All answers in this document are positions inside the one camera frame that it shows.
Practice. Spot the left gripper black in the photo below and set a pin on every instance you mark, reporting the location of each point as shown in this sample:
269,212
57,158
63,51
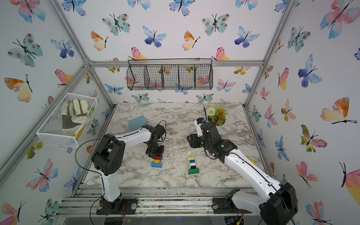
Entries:
159,154

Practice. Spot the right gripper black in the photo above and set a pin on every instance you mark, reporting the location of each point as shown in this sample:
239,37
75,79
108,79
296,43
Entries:
193,142

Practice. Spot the blue long lego brick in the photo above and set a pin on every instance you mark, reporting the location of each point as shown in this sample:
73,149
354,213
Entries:
156,165

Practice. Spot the lime green lego brick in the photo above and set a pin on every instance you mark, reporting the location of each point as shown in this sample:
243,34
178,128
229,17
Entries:
190,158

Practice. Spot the green long lego brick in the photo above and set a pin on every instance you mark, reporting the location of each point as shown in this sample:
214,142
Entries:
193,171

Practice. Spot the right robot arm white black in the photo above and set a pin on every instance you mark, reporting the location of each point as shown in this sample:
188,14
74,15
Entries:
275,202

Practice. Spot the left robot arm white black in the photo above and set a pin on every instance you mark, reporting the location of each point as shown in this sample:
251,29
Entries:
108,156

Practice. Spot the light blue dustpan scoop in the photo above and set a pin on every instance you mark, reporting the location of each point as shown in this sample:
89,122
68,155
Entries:
137,123

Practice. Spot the white pot with flowers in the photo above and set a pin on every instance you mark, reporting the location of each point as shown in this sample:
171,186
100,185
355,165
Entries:
217,115

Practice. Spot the work glove white grey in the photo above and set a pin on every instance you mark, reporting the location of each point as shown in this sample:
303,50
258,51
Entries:
75,114

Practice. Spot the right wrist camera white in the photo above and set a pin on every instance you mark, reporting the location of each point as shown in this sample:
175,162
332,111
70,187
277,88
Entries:
198,123

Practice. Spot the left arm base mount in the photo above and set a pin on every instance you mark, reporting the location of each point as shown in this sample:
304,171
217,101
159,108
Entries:
121,206

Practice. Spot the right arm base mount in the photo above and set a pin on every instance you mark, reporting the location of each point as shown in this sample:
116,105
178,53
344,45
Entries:
224,205

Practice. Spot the black wire wall basket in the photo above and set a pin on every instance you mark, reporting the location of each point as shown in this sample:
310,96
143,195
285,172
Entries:
180,75

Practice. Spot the white wire wall basket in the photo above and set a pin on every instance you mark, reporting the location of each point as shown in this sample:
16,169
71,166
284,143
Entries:
50,132

